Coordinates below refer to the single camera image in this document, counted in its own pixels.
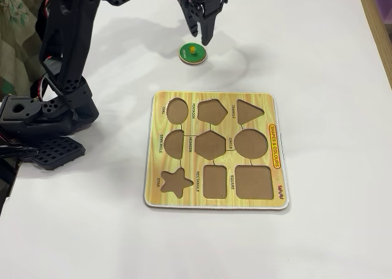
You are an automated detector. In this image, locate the black grid clamp plate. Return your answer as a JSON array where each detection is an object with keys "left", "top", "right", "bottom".
[{"left": 21, "top": 136, "right": 87, "bottom": 172}]

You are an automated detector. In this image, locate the wooden shapes puzzle board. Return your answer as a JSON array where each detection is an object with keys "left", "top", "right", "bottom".
[{"left": 143, "top": 90, "right": 290, "bottom": 212}]

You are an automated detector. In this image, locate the black base cable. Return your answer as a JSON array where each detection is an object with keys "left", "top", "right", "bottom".
[{"left": 0, "top": 142, "right": 39, "bottom": 161}]

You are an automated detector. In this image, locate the green circle piece yellow pin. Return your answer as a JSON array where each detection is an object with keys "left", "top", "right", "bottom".
[{"left": 178, "top": 42, "right": 209, "bottom": 67}]

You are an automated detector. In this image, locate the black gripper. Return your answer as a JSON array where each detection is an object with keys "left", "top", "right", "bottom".
[{"left": 174, "top": 0, "right": 229, "bottom": 47}]

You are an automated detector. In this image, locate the leaf patterned cloth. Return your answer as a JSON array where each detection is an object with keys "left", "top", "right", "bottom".
[{"left": 0, "top": 0, "right": 52, "bottom": 102}]

